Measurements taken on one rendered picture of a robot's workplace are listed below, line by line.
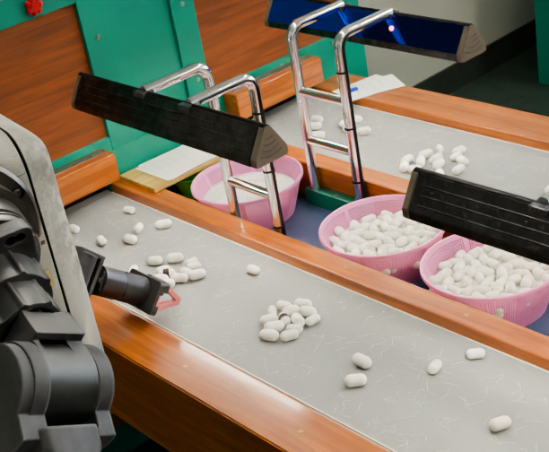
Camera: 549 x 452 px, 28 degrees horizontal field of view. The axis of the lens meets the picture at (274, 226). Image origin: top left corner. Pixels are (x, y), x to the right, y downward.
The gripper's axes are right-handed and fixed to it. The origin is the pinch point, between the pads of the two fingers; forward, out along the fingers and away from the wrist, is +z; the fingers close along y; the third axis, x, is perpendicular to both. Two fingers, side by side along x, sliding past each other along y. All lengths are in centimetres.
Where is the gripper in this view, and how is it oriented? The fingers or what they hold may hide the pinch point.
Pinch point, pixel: (176, 299)
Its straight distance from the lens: 219.7
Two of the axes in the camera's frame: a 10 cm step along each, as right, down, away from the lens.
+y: -6.5, -2.5, 7.2
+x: -3.5, 9.4, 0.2
